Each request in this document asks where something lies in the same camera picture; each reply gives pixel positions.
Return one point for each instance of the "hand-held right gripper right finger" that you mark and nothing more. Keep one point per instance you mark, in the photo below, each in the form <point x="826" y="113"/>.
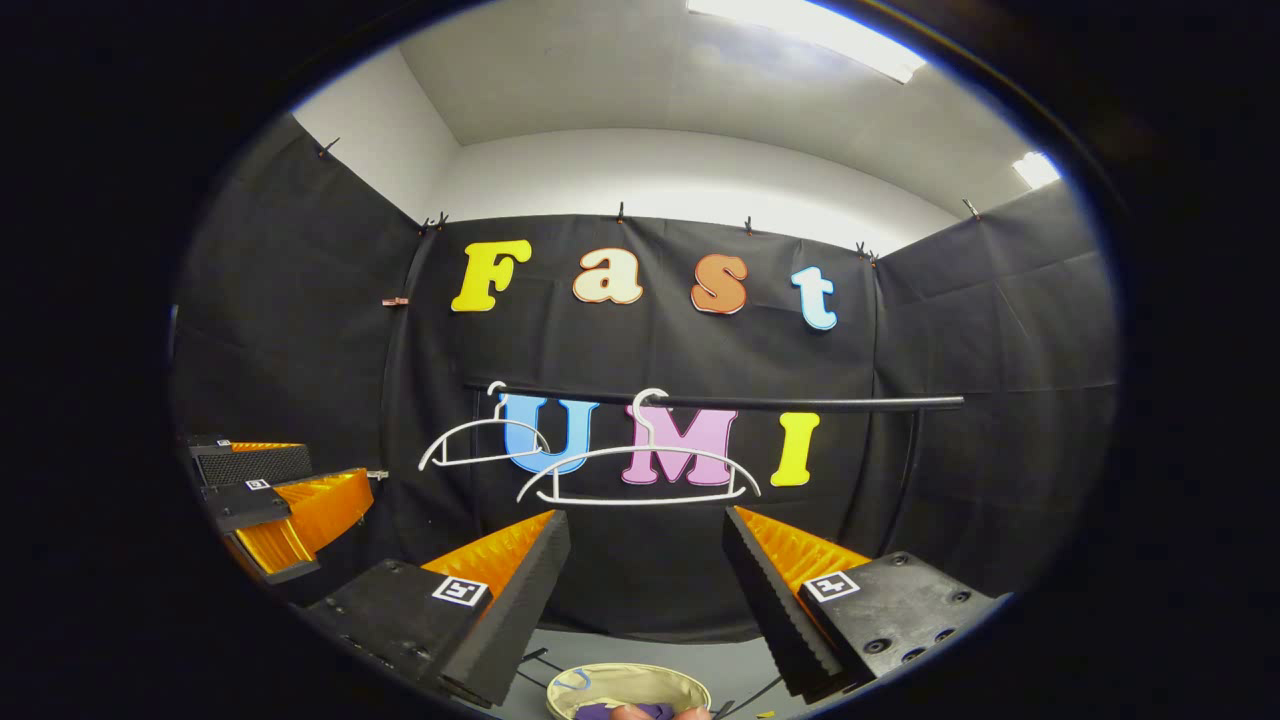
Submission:
<point x="775" y="610"/>

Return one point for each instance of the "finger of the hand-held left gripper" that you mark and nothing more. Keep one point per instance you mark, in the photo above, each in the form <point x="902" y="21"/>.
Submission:
<point x="245" y="505"/>
<point x="255" y="466"/>

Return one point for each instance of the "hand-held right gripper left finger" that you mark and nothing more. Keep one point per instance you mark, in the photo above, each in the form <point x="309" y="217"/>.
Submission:
<point x="510" y="620"/>

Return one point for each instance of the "white plastic clothes hanger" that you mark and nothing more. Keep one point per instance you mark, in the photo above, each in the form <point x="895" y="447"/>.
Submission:
<point x="470" y="425"/>
<point x="640" y="452"/>

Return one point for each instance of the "black backdrop cloth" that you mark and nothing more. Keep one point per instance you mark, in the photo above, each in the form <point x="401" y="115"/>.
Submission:
<point x="300" y="350"/>

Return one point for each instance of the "row of black clips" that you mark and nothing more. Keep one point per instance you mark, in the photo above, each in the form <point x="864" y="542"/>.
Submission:
<point x="620" y="212"/>

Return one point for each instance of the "small ceiling light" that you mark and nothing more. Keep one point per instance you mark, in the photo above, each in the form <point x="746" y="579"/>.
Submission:
<point x="1036" y="170"/>

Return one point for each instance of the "long ceiling light panel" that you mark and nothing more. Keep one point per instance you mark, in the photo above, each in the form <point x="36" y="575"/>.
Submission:
<point x="810" y="35"/>

